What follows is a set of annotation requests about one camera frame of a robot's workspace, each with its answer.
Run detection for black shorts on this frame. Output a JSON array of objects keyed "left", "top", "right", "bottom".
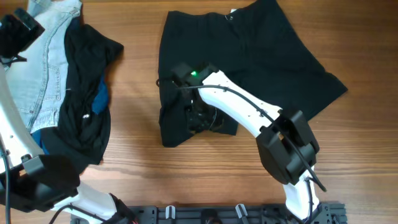
[{"left": 159, "top": 0, "right": 347, "bottom": 147}]

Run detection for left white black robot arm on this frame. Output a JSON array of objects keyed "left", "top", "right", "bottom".
[{"left": 1, "top": 1, "right": 137, "bottom": 223}]

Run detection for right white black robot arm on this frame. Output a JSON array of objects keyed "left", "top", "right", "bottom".
[{"left": 172, "top": 63, "right": 326, "bottom": 223}]

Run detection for dark blue garment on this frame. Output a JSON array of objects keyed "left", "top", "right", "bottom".
[{"left": 30, "top": 17, "right": 110, "bottom": 156}]

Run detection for black garment in pile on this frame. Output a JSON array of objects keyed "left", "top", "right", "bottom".
[{"left": 40, "top": 23, "right": 124, "bottom": 175}]

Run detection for light blue denim jeans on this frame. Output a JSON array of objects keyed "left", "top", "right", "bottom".
[{"left": 1, "top": 0, "right": 81, "bottom": 133}]

